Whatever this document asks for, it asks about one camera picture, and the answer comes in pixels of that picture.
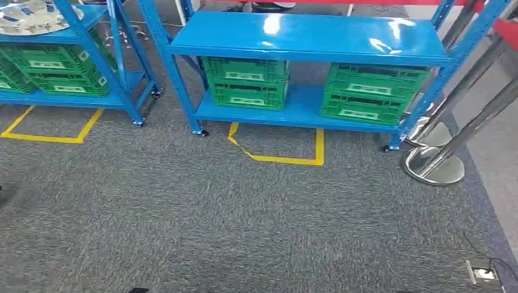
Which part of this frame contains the blue metal shelf rack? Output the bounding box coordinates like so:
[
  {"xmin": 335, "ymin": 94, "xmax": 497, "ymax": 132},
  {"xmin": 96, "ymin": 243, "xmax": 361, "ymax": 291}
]
[
  {"xmin": 135, "ymin": 0, "xmax": 514, "ymax": 154},
  {"xmin": 0, "ymin": 0, "xmax": 164, "ymax": 128}
]

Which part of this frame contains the black and white stool base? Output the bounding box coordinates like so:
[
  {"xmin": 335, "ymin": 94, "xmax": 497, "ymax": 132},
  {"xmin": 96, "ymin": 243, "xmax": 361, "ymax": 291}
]
[{"xmin": 243, "ymin": 0, "xmax": 297, "ymax": 13}]

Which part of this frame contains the chrome stool base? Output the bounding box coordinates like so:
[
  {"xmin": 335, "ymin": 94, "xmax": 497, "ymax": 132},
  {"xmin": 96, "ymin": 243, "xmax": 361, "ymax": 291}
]
[{"xmin": 103, "ymin": 20, "xmax": 142, "ymax": 48}]

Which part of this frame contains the metal floor socket box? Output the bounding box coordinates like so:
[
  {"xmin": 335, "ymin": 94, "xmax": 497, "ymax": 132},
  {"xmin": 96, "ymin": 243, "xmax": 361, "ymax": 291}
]
[{"xmin": 465, "ymin": 259, "xmax": 500, "ymax": 286}]

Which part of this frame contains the chrome stanchion post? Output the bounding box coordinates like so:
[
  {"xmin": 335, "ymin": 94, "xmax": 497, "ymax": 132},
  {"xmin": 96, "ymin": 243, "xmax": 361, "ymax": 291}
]
[
  {"xmin": 404, "ymin": 36, "xmax": 509, "ymax": 149},
  {"xmin": 440, "ymin": 0, "xmax": 483, "ymax": 51},
  {"xmin": 400, "ymin": 76, "xmax": 518, "ymax": 187}
]

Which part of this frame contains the thin black floor cable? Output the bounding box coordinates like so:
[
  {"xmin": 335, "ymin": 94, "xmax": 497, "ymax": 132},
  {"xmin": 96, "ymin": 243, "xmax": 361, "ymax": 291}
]
[{"xmin": 461, "ymin": 230, "xmax": 518, "ymax": 293}]

